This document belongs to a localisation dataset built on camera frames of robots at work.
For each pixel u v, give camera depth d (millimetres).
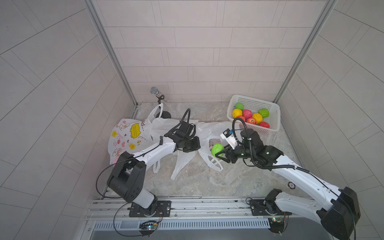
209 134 841
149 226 654
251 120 987
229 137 648
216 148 685
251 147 558
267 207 641
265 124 963
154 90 854
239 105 1082
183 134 662
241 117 1014
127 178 420
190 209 724
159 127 892
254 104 1084
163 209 710
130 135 837
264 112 1041
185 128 679
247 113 1020
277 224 688
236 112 1045
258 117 993
